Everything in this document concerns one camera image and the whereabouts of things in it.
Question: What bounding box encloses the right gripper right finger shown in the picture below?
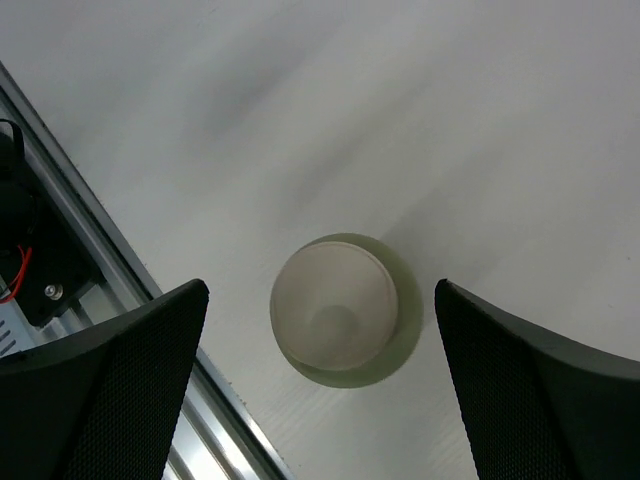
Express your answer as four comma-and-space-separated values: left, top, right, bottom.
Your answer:
434, 279, 639, 479

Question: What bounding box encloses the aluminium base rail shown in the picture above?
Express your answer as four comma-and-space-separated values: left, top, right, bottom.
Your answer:
1, 69, 293, 479

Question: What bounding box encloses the white slotted cable duct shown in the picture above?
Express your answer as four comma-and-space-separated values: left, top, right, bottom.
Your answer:
0, 301, 39, 357

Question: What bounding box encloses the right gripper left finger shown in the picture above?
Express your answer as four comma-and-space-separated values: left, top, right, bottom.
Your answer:
1, 279, 208, 479

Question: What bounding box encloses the pale green bottle beige cap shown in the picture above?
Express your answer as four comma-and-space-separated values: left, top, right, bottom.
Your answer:
270, 232, 424, 389

